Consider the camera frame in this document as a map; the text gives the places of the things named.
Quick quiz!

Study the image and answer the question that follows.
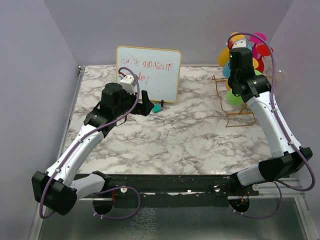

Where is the blue plastic wine glass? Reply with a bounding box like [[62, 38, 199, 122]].
[[222, 61, 231, 79]]

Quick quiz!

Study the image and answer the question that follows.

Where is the green plastic wine glass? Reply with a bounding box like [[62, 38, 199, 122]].
[[225, 90, 243, 107]]

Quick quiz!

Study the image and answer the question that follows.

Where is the orange plastic wine glass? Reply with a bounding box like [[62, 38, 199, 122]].
[[252, 57, 259, 69]]

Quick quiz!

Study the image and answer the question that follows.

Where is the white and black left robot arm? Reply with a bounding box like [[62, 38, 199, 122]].
[[31, 83, 154, 220]]

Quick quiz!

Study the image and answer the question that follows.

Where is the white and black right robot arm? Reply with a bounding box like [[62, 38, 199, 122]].
[[228, 47, 313, 196]]

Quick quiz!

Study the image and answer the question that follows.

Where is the yellow plastic wine glass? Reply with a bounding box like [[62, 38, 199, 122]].
[[217, 32, 247, 67]]

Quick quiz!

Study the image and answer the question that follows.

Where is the pink plastic wine glass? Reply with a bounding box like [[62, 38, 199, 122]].
[[249, 32, 267, 58]]

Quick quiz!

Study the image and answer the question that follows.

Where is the red plastic wine glass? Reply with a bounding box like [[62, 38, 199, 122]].
[[255, 44, 271, 73]]

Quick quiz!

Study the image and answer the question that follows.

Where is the clear glass wine glass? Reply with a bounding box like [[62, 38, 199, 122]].
[[267, 70, 286, 84]]

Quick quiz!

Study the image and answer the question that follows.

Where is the teal whiteboard eraser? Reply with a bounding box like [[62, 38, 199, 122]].
[[152, 104, 163, 114]]

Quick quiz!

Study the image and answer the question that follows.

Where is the yellow framed whiteboard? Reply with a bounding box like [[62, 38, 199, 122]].
[[116, 45, 182, 103]]

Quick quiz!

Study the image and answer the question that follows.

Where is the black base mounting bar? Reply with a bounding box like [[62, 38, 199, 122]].
[[85, 174, 259, 208]]

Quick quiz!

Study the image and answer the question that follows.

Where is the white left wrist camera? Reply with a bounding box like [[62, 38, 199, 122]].
[[119, 75, 136, 95]]

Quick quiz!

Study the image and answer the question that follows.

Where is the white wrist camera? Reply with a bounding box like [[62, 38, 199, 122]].
[[119, 75, 136, 95], [231, 39, 248, 49]]

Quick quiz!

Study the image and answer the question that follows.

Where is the gold wire wine glass rack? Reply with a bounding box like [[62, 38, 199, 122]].
[[212, 74, 258, 128]]

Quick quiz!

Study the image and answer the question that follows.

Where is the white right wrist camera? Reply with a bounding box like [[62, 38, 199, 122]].
[[231, 39, 248, 49]]

